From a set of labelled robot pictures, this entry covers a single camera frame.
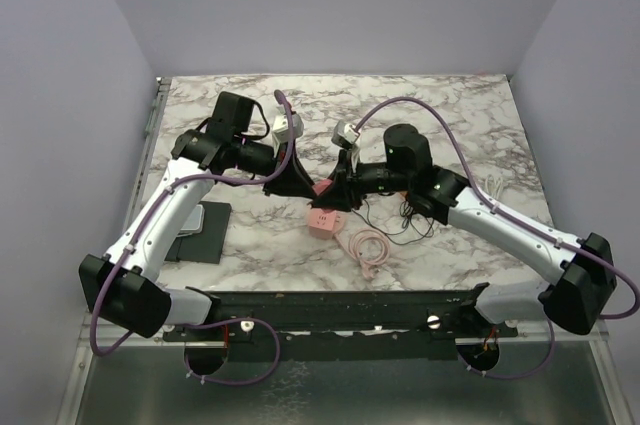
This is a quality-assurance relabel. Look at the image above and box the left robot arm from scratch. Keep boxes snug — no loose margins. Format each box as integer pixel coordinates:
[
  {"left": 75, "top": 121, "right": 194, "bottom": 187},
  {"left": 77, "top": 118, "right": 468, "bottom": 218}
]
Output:
[{"left": 79, "top": 90, "right": 315, "bottom": 340}]

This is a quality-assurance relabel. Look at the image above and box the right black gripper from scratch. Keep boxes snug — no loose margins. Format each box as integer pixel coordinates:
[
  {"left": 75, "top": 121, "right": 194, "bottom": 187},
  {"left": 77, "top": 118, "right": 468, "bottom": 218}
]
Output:
[{"left": 311, "top": 150, "right": 412, "bottom": 213}]

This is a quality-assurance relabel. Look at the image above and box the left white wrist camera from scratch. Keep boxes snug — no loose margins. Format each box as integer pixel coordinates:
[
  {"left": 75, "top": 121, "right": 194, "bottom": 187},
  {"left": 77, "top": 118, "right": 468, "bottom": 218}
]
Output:
[{"left": 271, "top": 113, "right": 304, "bottom": 149}]

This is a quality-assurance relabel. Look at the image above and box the black foam mat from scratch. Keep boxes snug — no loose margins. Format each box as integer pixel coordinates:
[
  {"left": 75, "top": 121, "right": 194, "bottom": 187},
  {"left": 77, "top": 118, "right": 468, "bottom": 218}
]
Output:
[{"left": 165, "top": 201, "right": 232, "bottom": 265}]

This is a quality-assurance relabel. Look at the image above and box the grey white rectangular box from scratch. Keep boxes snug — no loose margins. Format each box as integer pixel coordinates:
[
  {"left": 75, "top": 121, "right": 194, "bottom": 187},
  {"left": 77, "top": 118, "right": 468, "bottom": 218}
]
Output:
[{"left": 178, "top": 204, "right": 205, "bottom": 237}]

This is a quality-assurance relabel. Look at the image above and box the pink cube socket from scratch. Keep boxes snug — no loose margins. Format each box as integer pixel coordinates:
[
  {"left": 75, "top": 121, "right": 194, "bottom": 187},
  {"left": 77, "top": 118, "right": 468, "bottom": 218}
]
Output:
[{"left": 307, "top": 208, "right": 346, "bottom": 240}]

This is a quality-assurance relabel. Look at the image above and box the thin black cable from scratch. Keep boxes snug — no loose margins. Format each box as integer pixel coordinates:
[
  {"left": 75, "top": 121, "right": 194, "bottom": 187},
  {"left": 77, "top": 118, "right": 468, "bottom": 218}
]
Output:
[{"left": 349, "top": 194, "right": 436, "bottom": 247}]

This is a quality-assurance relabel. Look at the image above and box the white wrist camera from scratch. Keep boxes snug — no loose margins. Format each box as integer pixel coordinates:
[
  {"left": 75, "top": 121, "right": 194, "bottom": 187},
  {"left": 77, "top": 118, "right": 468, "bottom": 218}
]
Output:
[
  {"left": 271, "top": 113, "right": 304, "bottom": 149},
  {"left": 331, "top": 120, "right": 361, "bottom": 168}
]

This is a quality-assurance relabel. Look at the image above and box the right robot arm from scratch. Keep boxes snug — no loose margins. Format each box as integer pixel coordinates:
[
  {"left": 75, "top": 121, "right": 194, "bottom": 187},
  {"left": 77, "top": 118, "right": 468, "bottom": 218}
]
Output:
[{"left": 312, "top": 122, "right": 616, "bottom": 336}]

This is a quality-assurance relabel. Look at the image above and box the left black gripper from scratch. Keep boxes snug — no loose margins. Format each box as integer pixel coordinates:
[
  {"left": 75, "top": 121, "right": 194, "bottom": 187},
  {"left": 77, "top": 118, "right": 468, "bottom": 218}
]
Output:
[{"left": 233, "top": 136, "right": 317, "bottom": 196}]

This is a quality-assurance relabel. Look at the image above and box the aluminium frame rail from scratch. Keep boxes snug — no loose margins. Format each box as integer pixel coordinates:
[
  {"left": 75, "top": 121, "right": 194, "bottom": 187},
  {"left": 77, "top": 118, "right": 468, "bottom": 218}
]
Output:
[{"left": 58, "top": 324, "right": 632, "bottom": 424}]

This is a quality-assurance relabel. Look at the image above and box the coral pink square charger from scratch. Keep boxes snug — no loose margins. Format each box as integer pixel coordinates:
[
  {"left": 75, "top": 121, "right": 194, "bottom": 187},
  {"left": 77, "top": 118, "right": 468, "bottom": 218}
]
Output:
[{"left": 312, "top": 178, "right": 333, "bottom": 198}]

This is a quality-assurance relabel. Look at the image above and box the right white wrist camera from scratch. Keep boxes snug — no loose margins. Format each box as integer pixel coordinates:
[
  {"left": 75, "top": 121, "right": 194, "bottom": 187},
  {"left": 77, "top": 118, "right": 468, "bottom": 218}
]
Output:
[{"left": 331, "top": 120, "right": 361, "bottom": 168}]

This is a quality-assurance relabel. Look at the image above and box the black mounting base rail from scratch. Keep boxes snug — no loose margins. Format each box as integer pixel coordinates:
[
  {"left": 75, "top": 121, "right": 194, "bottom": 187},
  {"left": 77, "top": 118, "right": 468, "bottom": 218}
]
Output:
[{"left": 163, "top": 284, "right": 549, "bottom": 362}]

